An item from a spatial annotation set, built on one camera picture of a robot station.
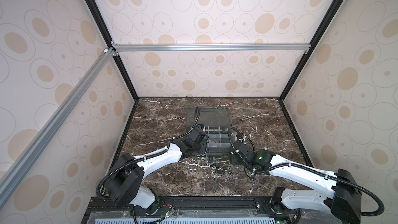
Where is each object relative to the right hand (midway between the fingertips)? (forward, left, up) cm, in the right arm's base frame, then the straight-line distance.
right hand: (233, 154), depth 81 cm
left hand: (+7, +14, +1) cm, 15 cm away
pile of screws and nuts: (-2, +9, -7) cm, 12 cm away
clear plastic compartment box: (+29, +7, -9) cm, 31 cm away
